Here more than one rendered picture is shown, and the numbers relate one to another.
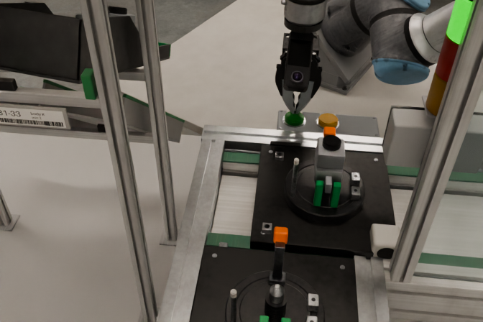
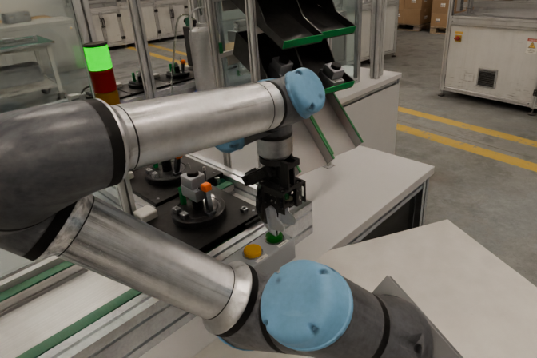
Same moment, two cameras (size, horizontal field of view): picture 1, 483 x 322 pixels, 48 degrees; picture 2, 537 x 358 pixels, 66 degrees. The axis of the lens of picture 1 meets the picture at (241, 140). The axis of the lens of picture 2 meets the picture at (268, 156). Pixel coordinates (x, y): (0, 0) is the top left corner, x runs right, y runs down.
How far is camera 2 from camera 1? 158 cm
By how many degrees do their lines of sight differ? 100
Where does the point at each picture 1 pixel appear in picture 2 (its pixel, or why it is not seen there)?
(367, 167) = (190, 240)
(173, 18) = not seen: outside the picture
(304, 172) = (216, 204)
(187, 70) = (452, 267)
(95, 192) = (324, 189)
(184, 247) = (230, 171)
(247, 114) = (349, 274)
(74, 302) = not seen: hidden behind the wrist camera
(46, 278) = not seen: hidden behind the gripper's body
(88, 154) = (362, 193)
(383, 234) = (146, 208)
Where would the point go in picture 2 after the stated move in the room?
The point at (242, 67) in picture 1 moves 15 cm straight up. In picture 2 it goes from (438, 308) to (446, 251)
